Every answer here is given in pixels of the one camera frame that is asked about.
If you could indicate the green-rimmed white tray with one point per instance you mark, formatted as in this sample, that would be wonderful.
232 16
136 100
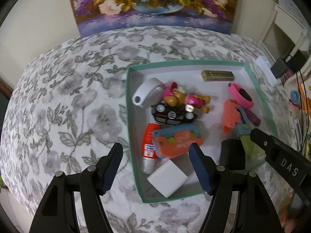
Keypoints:
213 89

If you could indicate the pink kids watch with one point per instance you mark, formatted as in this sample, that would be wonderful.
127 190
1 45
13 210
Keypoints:
237 95

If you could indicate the white charger plug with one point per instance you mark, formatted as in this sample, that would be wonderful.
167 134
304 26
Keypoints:
167 178

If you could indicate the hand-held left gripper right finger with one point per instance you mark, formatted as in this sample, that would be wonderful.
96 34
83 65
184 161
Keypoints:
201 170

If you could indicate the flower painting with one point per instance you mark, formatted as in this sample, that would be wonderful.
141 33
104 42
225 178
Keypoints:
150 0

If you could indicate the black charger plug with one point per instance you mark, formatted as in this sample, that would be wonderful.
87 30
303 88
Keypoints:
232 155

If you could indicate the black adapter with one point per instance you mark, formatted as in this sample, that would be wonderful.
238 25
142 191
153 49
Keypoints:
279 68

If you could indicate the white wristband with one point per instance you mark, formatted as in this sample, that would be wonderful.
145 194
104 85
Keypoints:
148 89

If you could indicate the person's right hand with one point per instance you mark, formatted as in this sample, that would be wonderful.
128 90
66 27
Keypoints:
289 213

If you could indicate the magenta tube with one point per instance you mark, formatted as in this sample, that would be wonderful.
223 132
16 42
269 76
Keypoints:
254 119

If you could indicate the red white tube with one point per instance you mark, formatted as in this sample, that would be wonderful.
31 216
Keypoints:
150 138

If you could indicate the gold patterned lighter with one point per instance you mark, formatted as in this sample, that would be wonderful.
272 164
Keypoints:
217 75

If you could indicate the white shelf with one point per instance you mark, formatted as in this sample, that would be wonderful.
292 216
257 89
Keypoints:
279 14

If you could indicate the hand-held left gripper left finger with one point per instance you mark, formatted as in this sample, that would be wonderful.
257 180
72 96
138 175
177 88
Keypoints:
110 167

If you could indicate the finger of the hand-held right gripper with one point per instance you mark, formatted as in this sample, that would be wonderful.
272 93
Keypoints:
262 143

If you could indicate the blue round disc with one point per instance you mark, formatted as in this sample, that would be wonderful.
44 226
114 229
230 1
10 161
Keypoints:
295 96

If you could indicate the coral toy knife green blade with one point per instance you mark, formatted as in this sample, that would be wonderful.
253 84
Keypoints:
229 116

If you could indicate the pink puppy toy figure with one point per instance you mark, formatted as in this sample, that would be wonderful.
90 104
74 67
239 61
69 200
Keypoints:
179 98

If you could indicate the black toy car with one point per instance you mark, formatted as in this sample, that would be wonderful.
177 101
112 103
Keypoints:
170 115

